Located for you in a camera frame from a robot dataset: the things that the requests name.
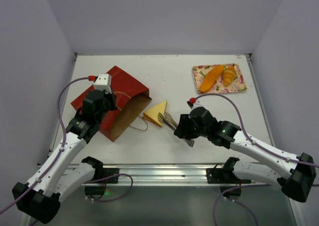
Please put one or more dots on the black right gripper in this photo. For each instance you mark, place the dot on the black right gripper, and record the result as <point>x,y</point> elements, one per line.
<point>183,127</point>

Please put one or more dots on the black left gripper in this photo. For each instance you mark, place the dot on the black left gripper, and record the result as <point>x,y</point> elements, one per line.
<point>112,97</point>

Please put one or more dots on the red paper bag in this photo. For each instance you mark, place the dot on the red paper bag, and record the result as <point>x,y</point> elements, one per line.
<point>127,86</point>

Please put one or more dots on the fake triangle sandwich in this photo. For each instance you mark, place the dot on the fake triangle sandwich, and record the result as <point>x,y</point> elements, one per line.
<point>151,115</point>

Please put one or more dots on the fake orange bread loaf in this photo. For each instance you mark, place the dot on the fake orange bread loaf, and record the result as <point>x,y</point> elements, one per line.
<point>211,78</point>

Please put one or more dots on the fake croissant bread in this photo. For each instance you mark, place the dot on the fake croissant bread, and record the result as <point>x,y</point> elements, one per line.
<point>229,75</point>

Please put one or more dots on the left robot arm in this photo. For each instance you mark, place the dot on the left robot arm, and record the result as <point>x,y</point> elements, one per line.
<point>41,196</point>

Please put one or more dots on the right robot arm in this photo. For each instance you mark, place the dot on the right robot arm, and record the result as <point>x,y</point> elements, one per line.
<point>293,174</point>

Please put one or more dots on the floral rectangular tray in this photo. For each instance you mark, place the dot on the floral rectangular tray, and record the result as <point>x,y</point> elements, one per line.
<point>238,85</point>

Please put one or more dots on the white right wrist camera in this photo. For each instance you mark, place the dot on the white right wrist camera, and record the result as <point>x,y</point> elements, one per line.
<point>194,103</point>

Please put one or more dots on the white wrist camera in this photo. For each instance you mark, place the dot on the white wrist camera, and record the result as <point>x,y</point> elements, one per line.
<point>194,103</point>
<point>103,83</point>

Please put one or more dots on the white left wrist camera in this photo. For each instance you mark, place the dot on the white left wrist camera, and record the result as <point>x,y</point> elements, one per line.
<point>103,83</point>

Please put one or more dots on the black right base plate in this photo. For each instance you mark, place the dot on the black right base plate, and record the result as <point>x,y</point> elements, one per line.
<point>217,175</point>

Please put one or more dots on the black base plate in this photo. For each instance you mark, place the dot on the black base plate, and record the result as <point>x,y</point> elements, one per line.
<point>217,175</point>
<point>107,174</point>

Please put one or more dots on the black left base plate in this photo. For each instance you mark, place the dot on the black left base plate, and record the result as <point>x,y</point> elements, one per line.
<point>107,174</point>

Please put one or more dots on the aluminium frame rail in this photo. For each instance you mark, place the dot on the aluminium frame rail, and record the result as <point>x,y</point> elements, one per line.
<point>164,175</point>

